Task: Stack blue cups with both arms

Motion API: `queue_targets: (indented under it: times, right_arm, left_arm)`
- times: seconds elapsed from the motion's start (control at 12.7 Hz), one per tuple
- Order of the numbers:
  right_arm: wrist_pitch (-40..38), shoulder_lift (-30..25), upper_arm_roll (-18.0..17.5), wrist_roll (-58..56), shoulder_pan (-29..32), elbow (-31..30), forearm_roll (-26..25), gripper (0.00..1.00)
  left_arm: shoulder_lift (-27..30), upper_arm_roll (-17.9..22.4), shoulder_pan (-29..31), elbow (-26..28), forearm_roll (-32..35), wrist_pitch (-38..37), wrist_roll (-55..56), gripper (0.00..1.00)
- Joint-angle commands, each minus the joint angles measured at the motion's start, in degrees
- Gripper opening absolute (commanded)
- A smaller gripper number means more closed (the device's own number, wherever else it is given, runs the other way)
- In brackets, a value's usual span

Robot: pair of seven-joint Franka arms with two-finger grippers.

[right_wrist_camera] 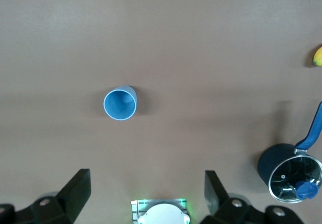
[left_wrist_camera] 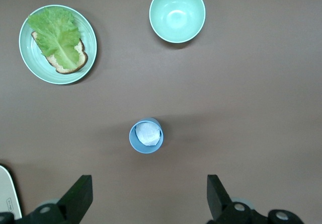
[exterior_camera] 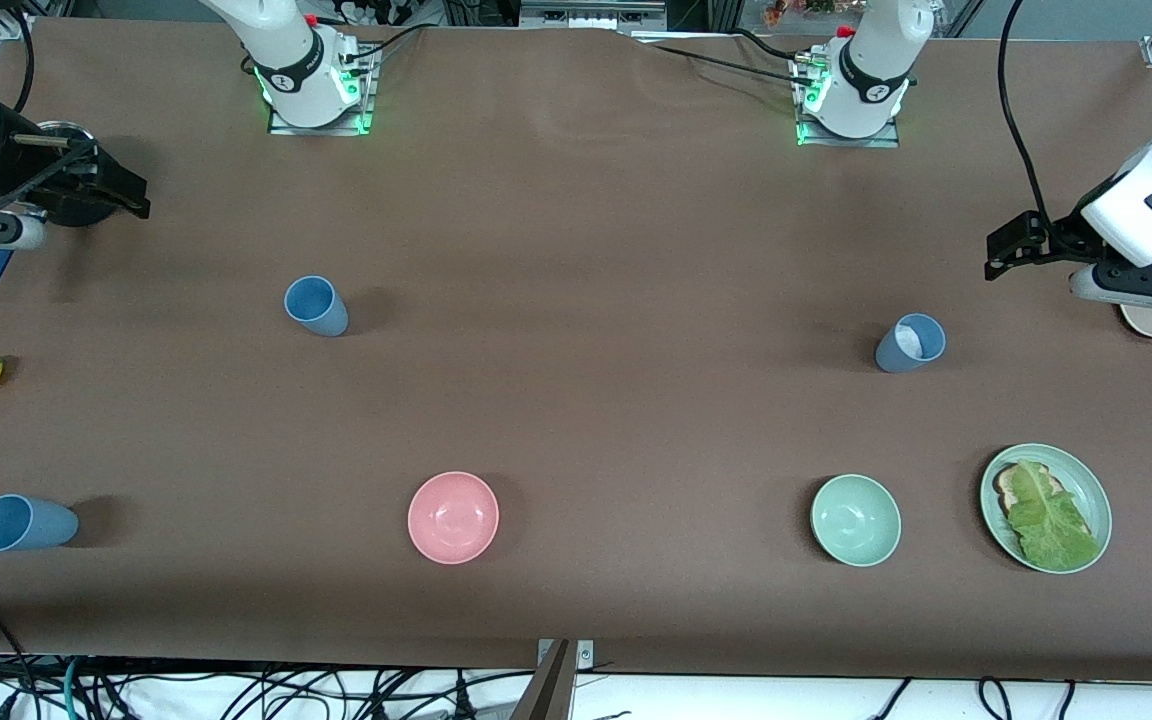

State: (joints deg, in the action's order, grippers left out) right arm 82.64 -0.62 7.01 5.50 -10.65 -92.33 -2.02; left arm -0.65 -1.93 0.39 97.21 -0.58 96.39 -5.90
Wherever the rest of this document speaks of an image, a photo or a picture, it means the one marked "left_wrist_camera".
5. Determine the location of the mint green bowl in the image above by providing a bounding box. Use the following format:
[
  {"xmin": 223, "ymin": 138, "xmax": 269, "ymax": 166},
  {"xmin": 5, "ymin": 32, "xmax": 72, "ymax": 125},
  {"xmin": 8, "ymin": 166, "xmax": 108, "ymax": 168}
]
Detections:
[{"xmin": 148, "ymin": 0, "xmax": 206, "ymax": 44}]

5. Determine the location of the white crumpled tissue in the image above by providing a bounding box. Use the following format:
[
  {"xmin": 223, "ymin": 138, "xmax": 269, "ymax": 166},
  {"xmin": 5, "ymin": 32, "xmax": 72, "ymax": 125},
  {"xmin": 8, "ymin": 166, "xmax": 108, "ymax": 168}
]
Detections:
[{"xmin": 135, "ymin": 121, "xmax": 162, "ymax": 147}]

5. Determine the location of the toasted bread slice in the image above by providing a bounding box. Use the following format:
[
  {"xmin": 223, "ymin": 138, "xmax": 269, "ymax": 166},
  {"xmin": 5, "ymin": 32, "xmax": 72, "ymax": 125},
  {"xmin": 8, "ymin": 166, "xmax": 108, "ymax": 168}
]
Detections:
[{"xmin": 30, "ymin": 31, "xmax": 89, "ymax": 74}]

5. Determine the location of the mint green plate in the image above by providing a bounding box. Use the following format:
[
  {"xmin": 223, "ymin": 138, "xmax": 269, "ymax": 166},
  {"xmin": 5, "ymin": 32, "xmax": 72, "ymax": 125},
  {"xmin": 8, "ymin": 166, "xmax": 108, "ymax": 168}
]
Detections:
[{"xmin": 19, "ymin": 4, "xmax": 98, "ymax": 85}]

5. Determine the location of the green lettuce leaf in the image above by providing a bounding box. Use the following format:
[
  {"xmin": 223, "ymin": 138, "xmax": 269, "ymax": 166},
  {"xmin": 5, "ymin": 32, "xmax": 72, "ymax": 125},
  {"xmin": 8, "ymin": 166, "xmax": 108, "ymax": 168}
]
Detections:
[{"xmin": 27, "ymin": 7, "xmax": 82, "ymax": 70}]

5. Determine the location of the cream white board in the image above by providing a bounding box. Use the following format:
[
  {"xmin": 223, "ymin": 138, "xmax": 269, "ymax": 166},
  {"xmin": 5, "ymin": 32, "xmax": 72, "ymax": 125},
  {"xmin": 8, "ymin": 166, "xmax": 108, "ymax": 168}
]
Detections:
[{"xmin": 0, "ymin": 165, "xmax": 23, "ymax": 219}]

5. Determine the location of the blue plastic cup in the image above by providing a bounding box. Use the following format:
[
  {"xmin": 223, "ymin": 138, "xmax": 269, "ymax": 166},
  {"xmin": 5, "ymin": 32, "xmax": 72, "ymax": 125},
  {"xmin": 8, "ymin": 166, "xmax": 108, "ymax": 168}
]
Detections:
[{"xmin": 129, "ymin": 117, "xmax": 164, "ymax": 155}]

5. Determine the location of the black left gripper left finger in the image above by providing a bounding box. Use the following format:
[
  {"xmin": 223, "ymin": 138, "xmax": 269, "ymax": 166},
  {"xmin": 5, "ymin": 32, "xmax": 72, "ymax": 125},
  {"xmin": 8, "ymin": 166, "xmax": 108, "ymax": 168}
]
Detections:
[{"xmin": 0, "ymin": 175, "xmax": 93, "ymax": 224}]

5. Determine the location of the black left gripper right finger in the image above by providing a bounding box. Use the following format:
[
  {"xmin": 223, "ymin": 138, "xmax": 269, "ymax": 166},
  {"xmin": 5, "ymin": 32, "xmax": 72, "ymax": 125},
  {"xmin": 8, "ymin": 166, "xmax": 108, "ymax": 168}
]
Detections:
[{"xmin": 207, "ymin": 174, "xmax": 306, "ymax": 224}]

